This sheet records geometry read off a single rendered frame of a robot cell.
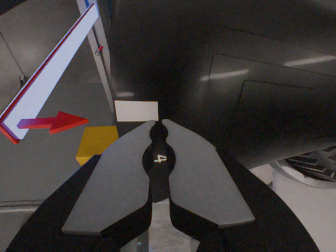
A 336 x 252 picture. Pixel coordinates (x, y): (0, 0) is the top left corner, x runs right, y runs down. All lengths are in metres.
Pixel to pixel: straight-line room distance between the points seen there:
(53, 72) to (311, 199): 0.51
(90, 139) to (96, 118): 0.79
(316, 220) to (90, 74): 1.52
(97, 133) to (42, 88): 0.25
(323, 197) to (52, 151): 1.14
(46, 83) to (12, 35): 1.44
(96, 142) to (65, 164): 0.66
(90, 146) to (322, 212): 0.51
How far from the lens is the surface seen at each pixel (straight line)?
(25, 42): 1.65
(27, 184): 1.13
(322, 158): 0.37
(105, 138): 0.44
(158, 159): 0.17
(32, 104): 0.21
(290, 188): 0.47
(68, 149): 1.14
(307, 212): 0.50
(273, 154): 0.22
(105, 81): 0.53
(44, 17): 1.51
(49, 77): 0.24
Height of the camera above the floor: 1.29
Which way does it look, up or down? 42 degrees down
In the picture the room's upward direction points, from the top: 175 degrees clockwise
